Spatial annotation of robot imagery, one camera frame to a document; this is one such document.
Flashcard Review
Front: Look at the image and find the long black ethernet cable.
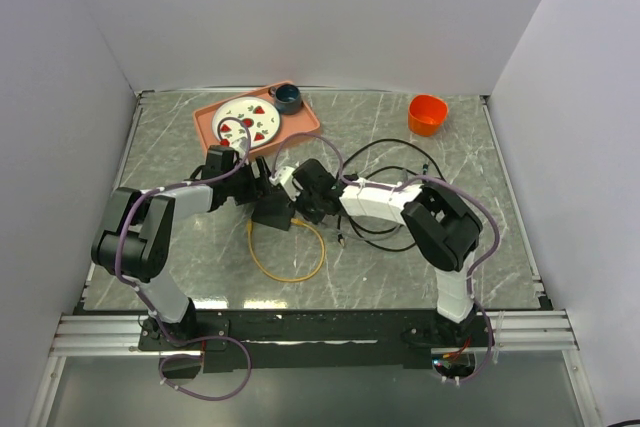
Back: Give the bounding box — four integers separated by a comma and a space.
335, 139, 446, 253

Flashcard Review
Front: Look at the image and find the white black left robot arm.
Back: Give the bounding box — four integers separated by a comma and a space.
91, 146, 271, 349

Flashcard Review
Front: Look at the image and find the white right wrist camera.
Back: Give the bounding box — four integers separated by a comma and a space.
269, 166, 298, 201

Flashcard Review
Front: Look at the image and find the dark blue mug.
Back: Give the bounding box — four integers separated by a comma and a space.
269, 83, 302, 115

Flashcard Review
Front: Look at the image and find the yellow ethernet cable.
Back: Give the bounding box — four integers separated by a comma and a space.
246, 218, 327, 283

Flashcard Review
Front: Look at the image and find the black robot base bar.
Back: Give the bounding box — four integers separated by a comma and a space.
138, 308, 494, 373

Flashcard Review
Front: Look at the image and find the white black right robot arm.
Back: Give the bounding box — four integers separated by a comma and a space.
272, 159, 483, 346

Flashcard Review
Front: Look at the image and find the orange plastic cup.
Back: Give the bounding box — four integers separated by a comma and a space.
408, 94, 449, 137

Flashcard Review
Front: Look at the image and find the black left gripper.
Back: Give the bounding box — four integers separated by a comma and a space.
224, 156, 283, 205

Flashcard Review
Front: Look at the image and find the black network switch box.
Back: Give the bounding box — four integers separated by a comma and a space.
251, 191, 295, 231

